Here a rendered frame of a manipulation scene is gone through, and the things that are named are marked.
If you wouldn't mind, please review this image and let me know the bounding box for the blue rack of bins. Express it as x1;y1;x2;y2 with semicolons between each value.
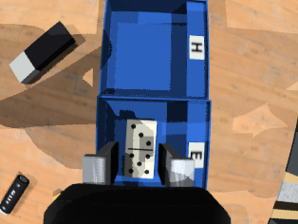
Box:
96;0;212;190

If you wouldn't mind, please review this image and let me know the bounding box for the black and white eraser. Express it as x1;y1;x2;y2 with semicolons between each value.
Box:
9;21;76;84

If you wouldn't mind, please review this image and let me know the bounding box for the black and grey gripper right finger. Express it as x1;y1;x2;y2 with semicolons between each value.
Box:
158;143;195;187

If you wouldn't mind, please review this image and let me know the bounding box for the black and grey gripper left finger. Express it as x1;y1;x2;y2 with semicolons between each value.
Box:
83;141;119;185

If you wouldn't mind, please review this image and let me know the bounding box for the white domino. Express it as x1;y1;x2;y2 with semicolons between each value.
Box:
124;120;157;178

